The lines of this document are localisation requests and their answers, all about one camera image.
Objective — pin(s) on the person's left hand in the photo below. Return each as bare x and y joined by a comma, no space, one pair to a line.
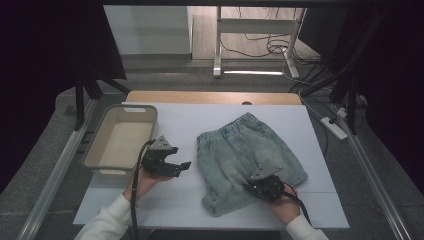
143,185

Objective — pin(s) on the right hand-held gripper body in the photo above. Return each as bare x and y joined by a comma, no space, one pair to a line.
266,188

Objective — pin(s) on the white cabinet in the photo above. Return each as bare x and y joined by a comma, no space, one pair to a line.
146,30

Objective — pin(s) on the light blue denim shorts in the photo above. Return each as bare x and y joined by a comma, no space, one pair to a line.
233,150

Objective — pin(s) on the white power plug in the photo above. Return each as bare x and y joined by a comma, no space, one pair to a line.
341,112

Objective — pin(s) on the beige plastic basket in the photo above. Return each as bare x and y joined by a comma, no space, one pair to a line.
116,143

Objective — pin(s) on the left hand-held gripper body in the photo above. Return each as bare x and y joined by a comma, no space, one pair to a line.
160,163

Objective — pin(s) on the black curtain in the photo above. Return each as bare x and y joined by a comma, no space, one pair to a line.
400,83
40,66

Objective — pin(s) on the white power strip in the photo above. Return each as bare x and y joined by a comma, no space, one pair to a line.
335,130

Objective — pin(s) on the white metal desk frame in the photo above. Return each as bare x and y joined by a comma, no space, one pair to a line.
256,26

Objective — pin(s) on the person's right hand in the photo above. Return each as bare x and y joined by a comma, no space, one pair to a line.
286,208

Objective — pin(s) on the black frame bar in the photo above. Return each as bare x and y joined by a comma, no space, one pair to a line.
233,2

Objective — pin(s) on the white table cover board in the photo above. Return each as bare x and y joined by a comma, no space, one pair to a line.
180,126

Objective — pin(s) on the wooden table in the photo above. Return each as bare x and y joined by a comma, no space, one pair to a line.
200,97

